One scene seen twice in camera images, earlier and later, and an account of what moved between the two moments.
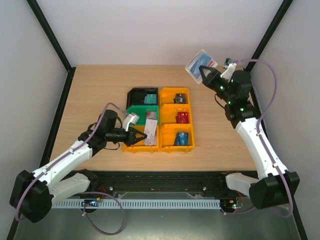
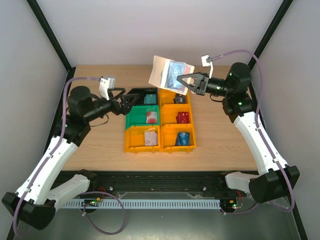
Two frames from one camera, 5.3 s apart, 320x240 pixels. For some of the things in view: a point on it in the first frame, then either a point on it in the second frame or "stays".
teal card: (150, 98) stays
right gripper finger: (214, 72) to (200, 77)
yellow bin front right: (167, 134) stays
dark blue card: (180, 98) stays
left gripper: (131, 138) to (124, 109)
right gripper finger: (209, 76) to (194, 88)
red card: (182, 117) stays
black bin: (136, 95) stays
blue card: (181, 138) stays
